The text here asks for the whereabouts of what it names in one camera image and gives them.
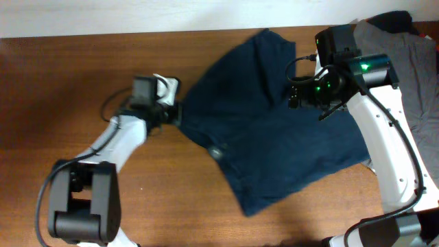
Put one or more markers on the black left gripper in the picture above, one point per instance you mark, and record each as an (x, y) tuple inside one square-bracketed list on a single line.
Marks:
[(173, 114)]

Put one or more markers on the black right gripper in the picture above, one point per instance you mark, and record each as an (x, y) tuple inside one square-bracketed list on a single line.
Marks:
[(306, 99)]

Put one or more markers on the dark navy blue shorts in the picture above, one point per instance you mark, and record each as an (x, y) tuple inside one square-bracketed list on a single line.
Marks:
[(238, 111)]

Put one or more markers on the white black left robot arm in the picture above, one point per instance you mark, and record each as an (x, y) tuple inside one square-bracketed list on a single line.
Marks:
[(84, 202)]

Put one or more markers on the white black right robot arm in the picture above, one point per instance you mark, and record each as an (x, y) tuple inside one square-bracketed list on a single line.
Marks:
[(369, 87)]

